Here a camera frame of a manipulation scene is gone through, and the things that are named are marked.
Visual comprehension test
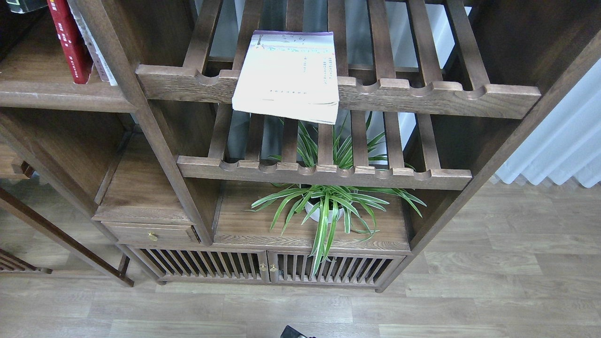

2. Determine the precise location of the white paperback book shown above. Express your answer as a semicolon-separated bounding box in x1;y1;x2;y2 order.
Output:
232;30;339;124

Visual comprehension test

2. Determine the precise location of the red paperback book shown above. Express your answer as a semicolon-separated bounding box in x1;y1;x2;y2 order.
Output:
47;0;93;85

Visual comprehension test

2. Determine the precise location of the green and black book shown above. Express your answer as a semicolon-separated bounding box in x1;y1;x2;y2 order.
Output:
6;0;48;14

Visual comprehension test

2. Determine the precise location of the dark wooden bookshelf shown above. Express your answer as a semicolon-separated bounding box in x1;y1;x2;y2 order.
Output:
1;0;600;292

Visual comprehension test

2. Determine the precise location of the white plant pot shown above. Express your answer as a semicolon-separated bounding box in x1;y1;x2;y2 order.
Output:
305;197;345;224

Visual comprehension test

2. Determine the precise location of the white curtain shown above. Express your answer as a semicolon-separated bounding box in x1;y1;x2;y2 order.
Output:
495;61;601;188

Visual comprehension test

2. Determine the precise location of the green spider plant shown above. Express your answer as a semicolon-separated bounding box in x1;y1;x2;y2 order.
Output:
247;122;427;276

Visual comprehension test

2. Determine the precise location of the white upright book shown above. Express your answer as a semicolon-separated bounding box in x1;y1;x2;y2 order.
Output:
67;0;118;86

